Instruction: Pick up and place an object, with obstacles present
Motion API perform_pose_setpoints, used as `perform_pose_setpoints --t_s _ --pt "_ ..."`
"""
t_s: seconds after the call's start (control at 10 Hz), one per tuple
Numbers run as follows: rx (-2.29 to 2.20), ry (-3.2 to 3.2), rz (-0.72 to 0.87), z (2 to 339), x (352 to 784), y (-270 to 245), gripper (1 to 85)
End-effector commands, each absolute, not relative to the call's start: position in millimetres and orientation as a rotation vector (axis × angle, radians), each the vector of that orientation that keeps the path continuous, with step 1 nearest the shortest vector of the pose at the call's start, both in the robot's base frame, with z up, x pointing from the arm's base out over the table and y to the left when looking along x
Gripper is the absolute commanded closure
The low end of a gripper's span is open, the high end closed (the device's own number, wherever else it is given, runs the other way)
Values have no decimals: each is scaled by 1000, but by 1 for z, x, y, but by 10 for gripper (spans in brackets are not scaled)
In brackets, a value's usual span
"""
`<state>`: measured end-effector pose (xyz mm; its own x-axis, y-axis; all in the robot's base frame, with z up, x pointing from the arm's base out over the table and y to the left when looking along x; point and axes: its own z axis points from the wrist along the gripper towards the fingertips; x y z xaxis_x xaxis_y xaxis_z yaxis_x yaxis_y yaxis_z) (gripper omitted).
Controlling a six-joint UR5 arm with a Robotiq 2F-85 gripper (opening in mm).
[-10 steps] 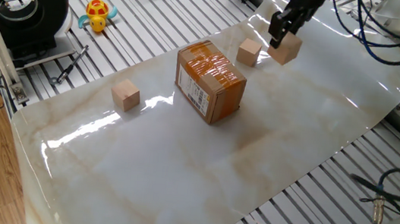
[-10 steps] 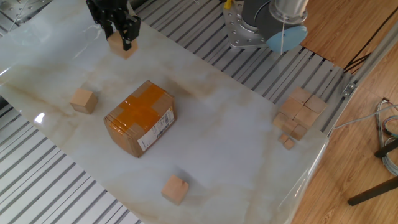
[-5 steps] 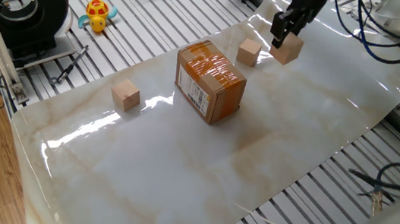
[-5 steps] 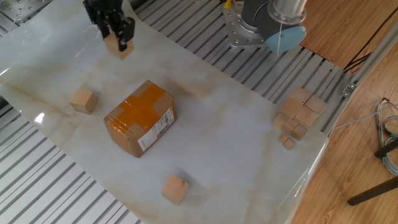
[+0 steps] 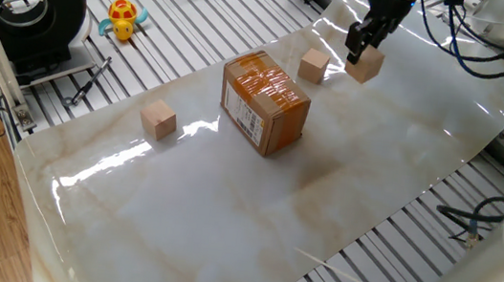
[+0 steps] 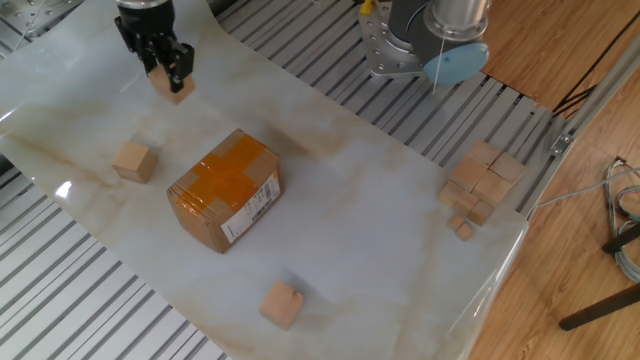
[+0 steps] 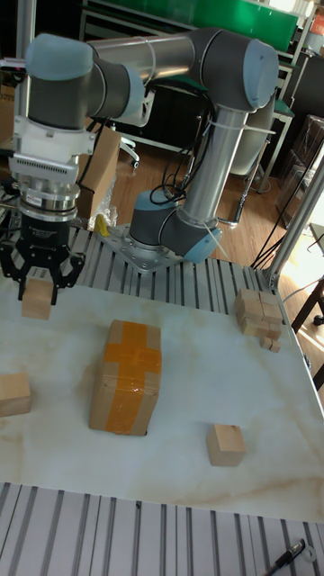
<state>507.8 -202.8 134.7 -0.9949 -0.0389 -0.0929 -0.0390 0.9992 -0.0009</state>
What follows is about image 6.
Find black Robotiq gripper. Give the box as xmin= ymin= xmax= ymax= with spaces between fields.
xmin=113 ymin=0 xmax=196 ymax=95

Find perforated metal plate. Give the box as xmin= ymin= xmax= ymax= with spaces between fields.
xmin=0 ymin=0 xmax=84 ymax=41

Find cardboard parcel with orange tape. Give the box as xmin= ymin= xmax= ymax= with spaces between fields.
xmin=166 ymin=128 xmax=285 ymax=255

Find marble pattern table mat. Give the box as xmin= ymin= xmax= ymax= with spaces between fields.
xmin=0 ymin=0 xmax=530 ymax=360

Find medium wooden cube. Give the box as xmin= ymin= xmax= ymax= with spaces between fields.
xmin=466 ymin=199 xmax=496 ymax=227
xmin=452 ymin=190 xmax=480 ymax=217
xmin=438 ymin=180 xmax=465 ymax=208

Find black furniture leg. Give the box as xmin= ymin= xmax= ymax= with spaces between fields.
xmin=601 ymin=222 xmax=640 ymax=255
xmin=558 ymin=282 xmax=640 ymax=332

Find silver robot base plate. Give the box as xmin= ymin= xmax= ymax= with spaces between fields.
xmin=357 ymin=0 xmax=441 ymax=80

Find white cable tie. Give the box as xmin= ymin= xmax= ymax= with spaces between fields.
xmin=430 ymin=34 xmax=449 ymax=96

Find silver corner bracket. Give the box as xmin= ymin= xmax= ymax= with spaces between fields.
xmin=549 ymin=132 xmax=575 ymax=157

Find black floor cables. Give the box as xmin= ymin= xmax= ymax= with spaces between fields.
xmin=551 ymin=9 xmax=640 ymax=120

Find aluminium frame post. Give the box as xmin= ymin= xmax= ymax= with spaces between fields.
xmin=517 ymin=32 xmax=640 ymax=221

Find grey floor cable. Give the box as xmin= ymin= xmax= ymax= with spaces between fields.
xmin=533 ymin=167 xmax=640 ymax=209

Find coloured cable bundle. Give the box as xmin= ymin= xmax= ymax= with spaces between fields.
xmin=602 ymin=157 xmax=640 ymax=284

